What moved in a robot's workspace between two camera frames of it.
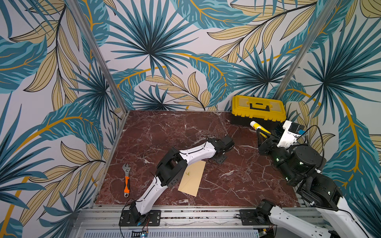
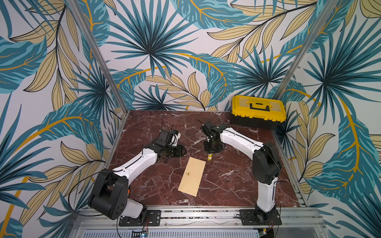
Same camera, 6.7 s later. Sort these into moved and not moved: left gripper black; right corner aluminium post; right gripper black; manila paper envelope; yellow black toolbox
Moved: right gripper black; left gripper black
Not moved: right corner aluminium post; manila paper envelope; yellow black toolbox
